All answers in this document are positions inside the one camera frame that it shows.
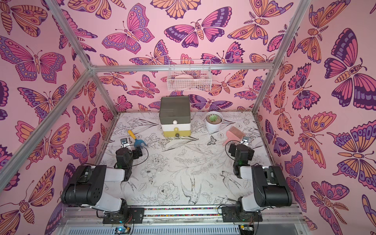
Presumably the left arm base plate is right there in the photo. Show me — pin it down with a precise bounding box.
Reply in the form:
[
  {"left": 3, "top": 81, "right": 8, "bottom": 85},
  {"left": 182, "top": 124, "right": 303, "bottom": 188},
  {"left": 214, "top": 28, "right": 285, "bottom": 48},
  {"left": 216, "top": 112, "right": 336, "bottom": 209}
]
[{"left": 102, "top": 207, "right": 145, "bottom": 225}]

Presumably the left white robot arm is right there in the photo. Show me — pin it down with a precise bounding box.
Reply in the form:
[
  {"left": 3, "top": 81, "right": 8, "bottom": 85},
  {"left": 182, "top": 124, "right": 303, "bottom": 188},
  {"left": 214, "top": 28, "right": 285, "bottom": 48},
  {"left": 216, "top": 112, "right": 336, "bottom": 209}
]
[{"left": 61, "top": 146, "right": 143, "bottom": 215}]

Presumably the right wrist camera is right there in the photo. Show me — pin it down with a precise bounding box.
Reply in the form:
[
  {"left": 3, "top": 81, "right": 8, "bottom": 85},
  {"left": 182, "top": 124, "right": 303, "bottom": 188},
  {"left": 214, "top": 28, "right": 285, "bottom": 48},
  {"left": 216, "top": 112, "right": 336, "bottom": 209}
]
[{"left": 240, "top": 136, "right": 250, "bottom": 146}]

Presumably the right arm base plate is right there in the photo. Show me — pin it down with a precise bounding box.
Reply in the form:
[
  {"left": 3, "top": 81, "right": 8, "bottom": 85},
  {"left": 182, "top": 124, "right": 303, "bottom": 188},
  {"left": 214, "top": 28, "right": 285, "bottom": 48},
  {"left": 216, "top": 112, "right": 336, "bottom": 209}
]
[{"left": 218, "top": 206, "right": 263, "bottom": 223}]

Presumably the three-tier drawer cabinet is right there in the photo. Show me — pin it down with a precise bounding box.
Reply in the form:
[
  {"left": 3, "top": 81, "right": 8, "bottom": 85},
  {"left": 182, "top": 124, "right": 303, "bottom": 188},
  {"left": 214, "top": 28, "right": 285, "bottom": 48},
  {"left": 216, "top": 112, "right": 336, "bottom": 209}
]
[{"left": 159, "top": 96, "right": 192, "bottom": 138}]

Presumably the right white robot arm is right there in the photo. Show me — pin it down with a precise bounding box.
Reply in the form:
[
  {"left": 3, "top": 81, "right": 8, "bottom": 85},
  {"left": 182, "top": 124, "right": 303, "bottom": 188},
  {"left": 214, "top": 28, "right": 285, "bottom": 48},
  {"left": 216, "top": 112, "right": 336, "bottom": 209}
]
[{"left": 227, "top": 141, "right": 292, "bottom": 215}]

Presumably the pink comb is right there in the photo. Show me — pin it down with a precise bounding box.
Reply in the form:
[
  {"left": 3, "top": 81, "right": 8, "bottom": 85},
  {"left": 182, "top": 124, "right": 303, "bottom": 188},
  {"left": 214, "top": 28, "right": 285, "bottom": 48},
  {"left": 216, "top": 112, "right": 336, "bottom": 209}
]
[{"left": 223, "top": 126, "right": 246, "bottom": 146}]

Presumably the white pot with succulent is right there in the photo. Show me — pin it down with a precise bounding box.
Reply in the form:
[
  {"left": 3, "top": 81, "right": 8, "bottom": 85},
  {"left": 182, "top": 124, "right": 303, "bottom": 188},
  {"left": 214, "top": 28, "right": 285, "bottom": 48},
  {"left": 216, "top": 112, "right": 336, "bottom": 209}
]
[{"left": 205, "top": 111, "right": 223, "bottom": 133}]

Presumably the white wire wall basket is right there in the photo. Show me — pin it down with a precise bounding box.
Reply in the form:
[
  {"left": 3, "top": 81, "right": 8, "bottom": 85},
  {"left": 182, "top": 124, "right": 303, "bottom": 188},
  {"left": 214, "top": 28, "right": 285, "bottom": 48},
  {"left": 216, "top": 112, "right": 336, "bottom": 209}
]
[{"left": 166, "top": 59, "right": 212, "bottom": 92}]

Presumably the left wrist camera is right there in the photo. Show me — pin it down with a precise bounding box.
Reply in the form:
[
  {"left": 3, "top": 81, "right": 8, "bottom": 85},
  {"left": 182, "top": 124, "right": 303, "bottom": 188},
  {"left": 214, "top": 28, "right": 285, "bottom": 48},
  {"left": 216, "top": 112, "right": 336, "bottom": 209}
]
[{"left": 120, "top": 138, "right": 130, "bottom": 148}]

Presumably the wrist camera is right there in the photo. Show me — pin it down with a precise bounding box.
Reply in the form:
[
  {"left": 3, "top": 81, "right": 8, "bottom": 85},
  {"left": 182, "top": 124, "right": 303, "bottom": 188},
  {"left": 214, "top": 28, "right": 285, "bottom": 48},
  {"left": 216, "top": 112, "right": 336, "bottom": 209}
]
[
  {"left": 240, "top": 136, "right": 250, "bottom": 146},
  {"left": 120, "top": 138, "right": 130, "bottom": 148}
]

